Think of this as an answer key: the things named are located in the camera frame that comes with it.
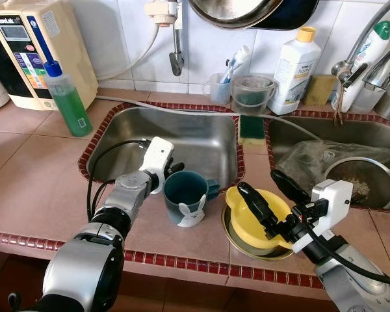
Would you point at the steel sink basin with strainer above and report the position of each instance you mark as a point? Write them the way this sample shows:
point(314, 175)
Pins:
point(325, 133)

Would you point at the chrome ionizer spout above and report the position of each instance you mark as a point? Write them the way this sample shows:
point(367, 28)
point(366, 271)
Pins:
point(176, 39)

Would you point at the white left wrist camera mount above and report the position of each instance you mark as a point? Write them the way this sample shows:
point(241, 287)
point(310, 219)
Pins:
point(157, 156)

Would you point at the white detergent bottle yellow cap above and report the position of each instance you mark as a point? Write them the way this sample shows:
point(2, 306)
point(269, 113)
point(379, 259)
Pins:
point(292, 71)

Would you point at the green kitchen sponge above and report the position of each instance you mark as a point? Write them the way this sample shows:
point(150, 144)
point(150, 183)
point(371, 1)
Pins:
point(250, 127)

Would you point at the clear toothbrush cup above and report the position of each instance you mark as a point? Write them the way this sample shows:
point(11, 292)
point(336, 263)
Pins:
point(218, 91)

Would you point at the beige water ionizer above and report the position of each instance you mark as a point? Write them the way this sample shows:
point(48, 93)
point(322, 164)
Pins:
point(65, 39)

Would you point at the teal bunny mug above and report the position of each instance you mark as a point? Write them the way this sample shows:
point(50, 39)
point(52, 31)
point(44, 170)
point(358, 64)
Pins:
point(174, 207)

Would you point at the yellow sponge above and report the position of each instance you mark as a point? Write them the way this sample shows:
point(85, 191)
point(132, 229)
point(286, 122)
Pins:
point(318, 91)

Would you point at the hanging steel pan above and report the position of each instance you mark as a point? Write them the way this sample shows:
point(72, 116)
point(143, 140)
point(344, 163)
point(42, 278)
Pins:
point(234, 10)

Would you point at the round steel strainer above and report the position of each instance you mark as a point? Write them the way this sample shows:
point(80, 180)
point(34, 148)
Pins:
point(377, 172)

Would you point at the clear plastic bag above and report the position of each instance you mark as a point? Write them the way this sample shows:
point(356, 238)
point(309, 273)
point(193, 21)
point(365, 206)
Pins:
point(299, 162)

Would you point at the white blue toothbrush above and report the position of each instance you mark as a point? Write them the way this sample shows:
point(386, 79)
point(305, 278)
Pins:
point(237, 60)

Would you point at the chrome kitchen faucet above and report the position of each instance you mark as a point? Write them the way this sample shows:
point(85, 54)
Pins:
point(380, 68)

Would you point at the thin white tube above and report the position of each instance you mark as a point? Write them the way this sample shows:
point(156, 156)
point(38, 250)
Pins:
point(182, 110)

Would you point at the yellow plastic bowl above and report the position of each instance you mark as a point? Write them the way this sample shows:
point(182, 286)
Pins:
point(247, 231)

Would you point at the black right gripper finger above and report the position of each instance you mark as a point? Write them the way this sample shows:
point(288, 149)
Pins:
point(257, 205)
point(289, 186)

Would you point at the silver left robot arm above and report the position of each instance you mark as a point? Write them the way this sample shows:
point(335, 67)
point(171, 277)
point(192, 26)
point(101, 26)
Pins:
point(127, 195)

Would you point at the square steel sink basin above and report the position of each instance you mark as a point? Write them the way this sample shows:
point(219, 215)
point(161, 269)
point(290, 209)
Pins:
point(201, 140)

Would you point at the green dish soap bottle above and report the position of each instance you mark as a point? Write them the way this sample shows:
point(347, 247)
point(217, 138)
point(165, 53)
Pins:
point(75, 110)

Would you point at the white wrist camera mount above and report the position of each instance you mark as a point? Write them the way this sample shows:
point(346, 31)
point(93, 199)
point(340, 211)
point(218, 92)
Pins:
point(157, 156)
point(328, 201)

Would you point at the hanging dark pan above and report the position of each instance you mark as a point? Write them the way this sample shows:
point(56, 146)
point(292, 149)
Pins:
point(299, 13)

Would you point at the white bottle green cap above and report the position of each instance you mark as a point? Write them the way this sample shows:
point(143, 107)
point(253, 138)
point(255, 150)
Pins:
point(370, 49)

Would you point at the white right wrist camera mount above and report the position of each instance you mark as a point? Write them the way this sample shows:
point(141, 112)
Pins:
point(328, 201)

